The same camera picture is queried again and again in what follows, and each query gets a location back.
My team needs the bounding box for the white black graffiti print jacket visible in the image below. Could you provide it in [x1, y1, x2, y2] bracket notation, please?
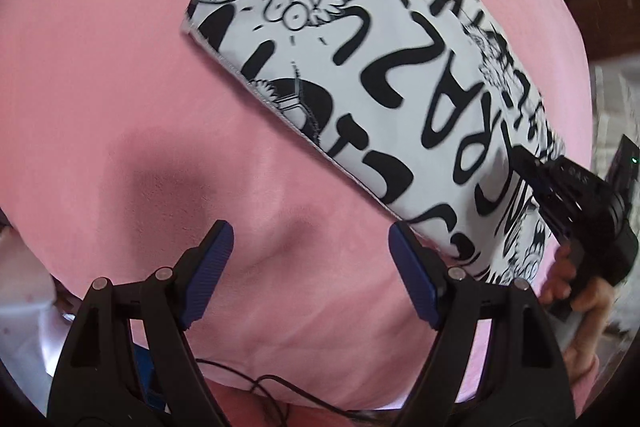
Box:
[184, 0, 564, 284]

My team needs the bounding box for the person right hand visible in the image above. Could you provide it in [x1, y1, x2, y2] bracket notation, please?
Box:
[539, 243, 615, 384]

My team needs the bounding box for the pink bed sheet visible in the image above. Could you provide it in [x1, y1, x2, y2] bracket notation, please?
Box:
[0, 0, 597, 413]

